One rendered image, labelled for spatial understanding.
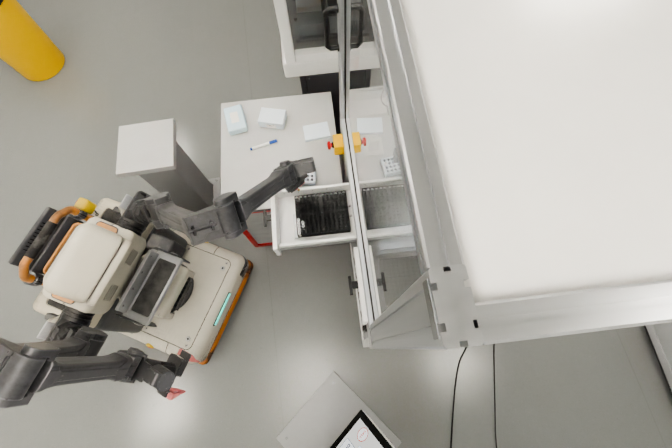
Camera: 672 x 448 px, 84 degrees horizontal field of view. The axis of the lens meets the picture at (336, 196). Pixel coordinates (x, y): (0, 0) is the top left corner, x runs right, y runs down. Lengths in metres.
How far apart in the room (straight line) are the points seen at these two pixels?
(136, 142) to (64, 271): 1.03
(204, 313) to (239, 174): 0.81
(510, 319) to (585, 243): 0.14
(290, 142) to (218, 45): 1.75
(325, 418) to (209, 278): 1.00
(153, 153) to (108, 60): 1.79
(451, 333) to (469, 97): 0.30
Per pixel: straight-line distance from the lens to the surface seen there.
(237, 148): 1.94
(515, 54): 0.62
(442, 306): 0.41
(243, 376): 2.46
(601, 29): 0.70
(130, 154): 2.14
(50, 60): 3.84
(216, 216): 0.98
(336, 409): 2.37
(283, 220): 1.65
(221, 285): 2.24
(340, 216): 1.57
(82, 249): 1.27
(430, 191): 0.44
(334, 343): 2.39
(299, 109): 2.00
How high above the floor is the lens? 2.38
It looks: 68 degrees down
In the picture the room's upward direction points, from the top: 4 degrees counter-clockwise
